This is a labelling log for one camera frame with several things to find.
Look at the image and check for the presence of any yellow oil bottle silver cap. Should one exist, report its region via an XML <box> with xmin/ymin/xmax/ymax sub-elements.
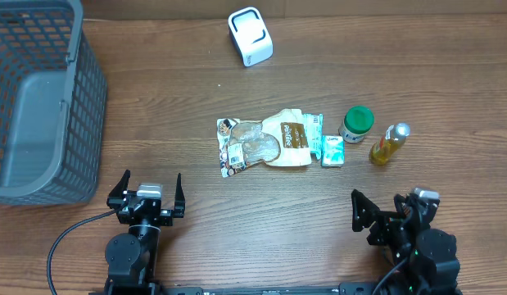
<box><xmin>369</xmin><ymin>122</ymin><xmax>410</xmax><ymax>166</ymax></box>

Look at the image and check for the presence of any white barcode scanner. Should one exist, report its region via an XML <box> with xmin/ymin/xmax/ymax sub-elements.
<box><xmin>228</xmin><ymin>7</ymin><xmax>274</xmax><ymax>67</ymax></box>

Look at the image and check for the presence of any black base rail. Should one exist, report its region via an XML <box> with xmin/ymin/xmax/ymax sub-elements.
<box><xmin>88</xmin><ymin>280</ymin><xmax>462</xmax><ymax>295</ymax></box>

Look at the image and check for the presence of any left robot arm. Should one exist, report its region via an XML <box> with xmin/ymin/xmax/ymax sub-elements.
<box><xmin>104</xmin><ymin>170</ymin><xmax>186</xmax><ymax>295</ymax></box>

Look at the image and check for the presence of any mint green wipes pack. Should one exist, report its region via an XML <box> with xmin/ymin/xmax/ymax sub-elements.
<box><xmin>303</xmin><ymin>113</ymin><xmax>324</xmax><ymax>160</ymax></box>

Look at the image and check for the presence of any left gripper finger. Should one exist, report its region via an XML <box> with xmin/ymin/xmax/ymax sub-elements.
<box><xmin>106</xmin><ymin>170</ymin><xmax>130</xmax><ymax>207</ymax></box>
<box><xmin>173</xmin><ymin>173</ymin><xmax>186</xmax><ymax>218</ymax></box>

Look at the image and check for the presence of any grey plastic mesh basket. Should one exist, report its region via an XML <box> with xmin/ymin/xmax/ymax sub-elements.
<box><xmin>0</xmin><ymin>0</ymin><xmax>107</xmax><ymax>205</ymax></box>

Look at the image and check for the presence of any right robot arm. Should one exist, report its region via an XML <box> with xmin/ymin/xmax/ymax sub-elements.
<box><xmin>351</xmin><ymin>187</ymin><xmax>461</xmax><ymax>294</ymax></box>

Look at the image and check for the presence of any brown Pantree snack pouch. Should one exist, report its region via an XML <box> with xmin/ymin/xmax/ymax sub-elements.
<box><xmin>216</xmin><ymin>108</ymin><xmax>315</xmax><ymax>178</ymax></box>

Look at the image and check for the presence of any green lid jar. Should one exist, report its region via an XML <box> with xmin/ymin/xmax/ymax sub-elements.
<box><xmin>338</xmin><ymin>106</ymin><xmax>374</xmax><ymax>143</ymax></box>

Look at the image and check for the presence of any Kleenex tissue pocket pack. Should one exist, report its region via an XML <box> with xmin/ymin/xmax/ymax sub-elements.
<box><xmin>321</xmin><ymin>135</ymin><xmax>345</xmax><ymax>167</ymax></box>

